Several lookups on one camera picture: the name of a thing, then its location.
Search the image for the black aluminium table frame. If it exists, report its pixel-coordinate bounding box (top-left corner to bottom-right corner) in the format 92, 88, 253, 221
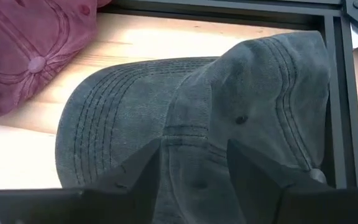
97, 0, 358, 190

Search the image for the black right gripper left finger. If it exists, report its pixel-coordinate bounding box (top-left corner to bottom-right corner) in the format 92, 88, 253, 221
81, 138, 163, 224

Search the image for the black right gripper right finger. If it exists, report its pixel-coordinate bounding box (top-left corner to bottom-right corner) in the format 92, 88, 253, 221
227, 139, 331, 224

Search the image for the grey washed baseball cap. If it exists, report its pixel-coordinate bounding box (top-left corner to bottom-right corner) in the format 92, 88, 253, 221
54, 30, 331, 224

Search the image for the maroon baseball cap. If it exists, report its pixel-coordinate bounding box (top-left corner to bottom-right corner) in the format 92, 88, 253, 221
0, 0, 113, 124

